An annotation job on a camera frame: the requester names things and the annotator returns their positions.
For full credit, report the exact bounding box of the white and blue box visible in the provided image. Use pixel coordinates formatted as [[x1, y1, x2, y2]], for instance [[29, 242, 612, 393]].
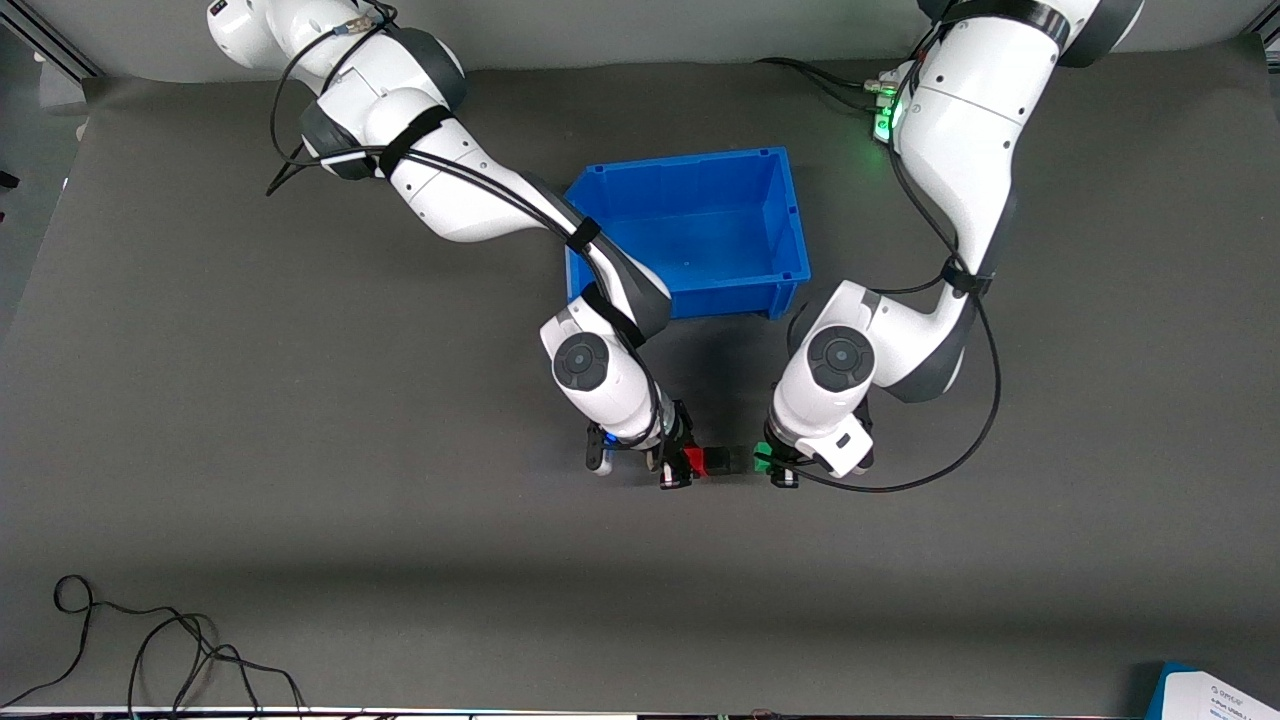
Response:
[[1145, 662, 1280, 720]]

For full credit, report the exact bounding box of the black left arm wrist cable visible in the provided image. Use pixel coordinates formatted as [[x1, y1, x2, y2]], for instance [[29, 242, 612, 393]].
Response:
[[795, 20, 1004, 494]]

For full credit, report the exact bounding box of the black right arm wrist cable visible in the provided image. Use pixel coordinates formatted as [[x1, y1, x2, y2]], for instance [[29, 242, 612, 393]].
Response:
[[264, 0, 693, 453]]

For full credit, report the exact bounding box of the black left arm base cable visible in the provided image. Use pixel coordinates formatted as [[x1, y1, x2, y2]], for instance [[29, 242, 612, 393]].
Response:
[[755, 57, 897, 113]]

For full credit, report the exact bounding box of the black arm wrist cable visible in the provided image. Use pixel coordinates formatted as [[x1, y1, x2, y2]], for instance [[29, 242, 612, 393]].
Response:
[[795, 20, 1004, 494], [264, 0, 693, 453]]

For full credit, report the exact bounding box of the aluminium frame rail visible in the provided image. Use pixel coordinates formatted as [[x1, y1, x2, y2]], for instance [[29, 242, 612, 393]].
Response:
[[0, 20, 101, 81]]

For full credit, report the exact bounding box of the thin black loose cable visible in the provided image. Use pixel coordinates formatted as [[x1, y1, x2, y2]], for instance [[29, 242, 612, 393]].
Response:
[[0, 574, 306, 717]]

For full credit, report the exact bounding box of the blue plastic storage bin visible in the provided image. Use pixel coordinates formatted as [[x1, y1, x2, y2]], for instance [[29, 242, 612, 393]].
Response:
[[562, 146, 813, 323]]

